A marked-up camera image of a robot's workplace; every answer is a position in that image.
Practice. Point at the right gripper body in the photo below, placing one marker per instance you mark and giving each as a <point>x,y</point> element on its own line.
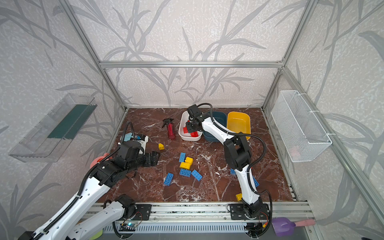
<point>192,122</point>

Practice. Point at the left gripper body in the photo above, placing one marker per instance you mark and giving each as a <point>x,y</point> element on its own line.
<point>149,159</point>

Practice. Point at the yellow square brick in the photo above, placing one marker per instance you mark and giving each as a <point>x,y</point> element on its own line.
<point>189,160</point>

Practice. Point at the yellow curved brick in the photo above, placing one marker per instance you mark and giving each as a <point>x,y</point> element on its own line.
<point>185,166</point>

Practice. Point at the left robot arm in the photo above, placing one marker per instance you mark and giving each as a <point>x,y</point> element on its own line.
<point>105,173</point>

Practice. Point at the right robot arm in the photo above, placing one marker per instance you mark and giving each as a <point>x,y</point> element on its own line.
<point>238,154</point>

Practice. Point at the teal toy scraper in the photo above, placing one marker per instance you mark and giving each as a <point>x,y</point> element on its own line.
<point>128,137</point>

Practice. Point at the white plastic bin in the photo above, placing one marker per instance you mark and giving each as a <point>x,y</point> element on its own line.
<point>187,137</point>

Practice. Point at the teal plastic bin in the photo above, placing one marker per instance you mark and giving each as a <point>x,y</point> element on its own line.
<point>211,132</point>

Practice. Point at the pink watering can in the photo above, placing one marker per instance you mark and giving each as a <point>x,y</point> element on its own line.
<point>98,159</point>

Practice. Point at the blue brick upright centre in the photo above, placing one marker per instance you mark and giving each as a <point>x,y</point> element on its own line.
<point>182,157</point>

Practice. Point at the yellow plastic bin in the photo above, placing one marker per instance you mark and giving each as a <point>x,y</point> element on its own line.
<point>239,122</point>

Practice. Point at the blue brick lower left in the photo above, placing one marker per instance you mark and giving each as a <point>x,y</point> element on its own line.
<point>168,179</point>

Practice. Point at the blue brick centre right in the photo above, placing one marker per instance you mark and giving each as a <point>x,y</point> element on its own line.
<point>196,175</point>

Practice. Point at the blue brick centre low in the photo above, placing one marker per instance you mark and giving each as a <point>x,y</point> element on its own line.
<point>185,173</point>

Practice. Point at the green toy spatula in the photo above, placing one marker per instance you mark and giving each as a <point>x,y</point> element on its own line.
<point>97,235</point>

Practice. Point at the blue brick near right base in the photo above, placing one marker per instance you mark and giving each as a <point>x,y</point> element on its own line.
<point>255,182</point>

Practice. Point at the yellow small brick front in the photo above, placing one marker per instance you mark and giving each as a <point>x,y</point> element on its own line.
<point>239,197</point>

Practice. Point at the purple toy shovel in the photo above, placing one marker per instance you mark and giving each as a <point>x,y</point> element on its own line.
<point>284,227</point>

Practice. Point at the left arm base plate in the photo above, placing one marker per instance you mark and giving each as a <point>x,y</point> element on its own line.
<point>143,212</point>

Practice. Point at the aluminium front rail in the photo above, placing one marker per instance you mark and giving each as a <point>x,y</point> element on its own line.
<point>165,218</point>

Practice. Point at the clear acrylic wall shelf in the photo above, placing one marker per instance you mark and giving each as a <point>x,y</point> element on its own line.
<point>50,138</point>

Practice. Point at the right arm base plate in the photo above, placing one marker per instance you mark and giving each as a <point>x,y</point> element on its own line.
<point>237,212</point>

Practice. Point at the white wire basket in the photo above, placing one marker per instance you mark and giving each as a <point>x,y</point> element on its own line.
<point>301,132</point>

